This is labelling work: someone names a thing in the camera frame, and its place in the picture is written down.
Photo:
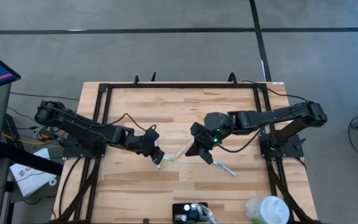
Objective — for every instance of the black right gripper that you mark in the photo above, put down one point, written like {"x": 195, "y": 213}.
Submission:
{"x": 207, "y": 137}

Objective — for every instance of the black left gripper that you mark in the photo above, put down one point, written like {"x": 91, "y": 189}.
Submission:
{"x": 145, "y": 141}

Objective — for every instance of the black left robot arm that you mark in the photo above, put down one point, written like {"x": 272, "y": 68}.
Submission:
{"x": 82, "y": 127}

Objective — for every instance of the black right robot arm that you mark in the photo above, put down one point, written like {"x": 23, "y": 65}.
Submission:
{"x": 275, "y": 116}

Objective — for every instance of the orange white wrapped toothbrush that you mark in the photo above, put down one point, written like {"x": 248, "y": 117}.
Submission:
{"x": 182, "y": 152}

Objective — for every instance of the small black table clip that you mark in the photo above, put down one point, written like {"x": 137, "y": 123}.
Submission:
{"x": 146, "y": 221}

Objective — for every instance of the white lidded wipes canister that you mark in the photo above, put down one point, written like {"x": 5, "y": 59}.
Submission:
{"x": 269, "y": 211}

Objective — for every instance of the white sticker label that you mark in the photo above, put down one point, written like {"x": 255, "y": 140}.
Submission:
{"x": 277, "y": 83}

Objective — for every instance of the white tape roll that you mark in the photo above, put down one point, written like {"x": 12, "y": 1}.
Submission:
{"x": 50, "y": 182}

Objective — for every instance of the black stand leg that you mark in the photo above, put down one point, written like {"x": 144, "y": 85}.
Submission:
{"x": 30, "y": 158}

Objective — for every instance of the white printed box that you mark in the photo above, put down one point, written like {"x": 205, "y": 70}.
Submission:
{"x": 30, "y": 180}

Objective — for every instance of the black metal table frame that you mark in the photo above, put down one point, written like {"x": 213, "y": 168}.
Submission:
{"x": 182, "y": 85}

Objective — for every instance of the black frame bracket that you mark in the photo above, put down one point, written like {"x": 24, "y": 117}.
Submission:
{"x": 136, "y": 81}
{"x": 153, "y": 77}
{"x": 232, "y": 75}

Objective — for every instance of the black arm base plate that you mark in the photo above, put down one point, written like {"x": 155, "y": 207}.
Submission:
{"x": 73, "y": 152}
{"x": 291, "y": 152}

